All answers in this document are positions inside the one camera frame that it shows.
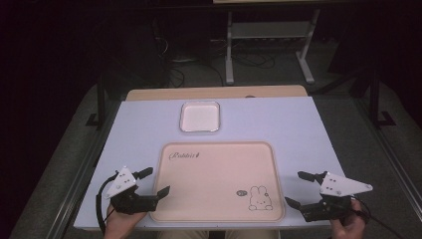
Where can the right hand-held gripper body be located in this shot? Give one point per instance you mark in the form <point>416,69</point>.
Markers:
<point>338,186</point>

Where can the aluminium rail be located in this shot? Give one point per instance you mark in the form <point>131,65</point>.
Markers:
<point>78,186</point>
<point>394,159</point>

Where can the person's left hand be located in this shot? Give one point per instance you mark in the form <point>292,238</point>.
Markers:
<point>117,225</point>

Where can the white metal table frame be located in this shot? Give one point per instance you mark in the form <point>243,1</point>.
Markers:
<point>268,30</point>

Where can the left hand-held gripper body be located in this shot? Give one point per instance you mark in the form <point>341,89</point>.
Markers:
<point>123,186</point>

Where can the black metal stand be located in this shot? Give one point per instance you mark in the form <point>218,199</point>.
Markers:
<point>375,99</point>
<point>100,99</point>

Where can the white square dish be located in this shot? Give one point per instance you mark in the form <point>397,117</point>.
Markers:
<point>200,117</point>

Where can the pink tray with rabbit print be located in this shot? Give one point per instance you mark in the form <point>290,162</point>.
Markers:
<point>212,179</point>

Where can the person's right hand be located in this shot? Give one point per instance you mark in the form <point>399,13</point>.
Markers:
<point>348,229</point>

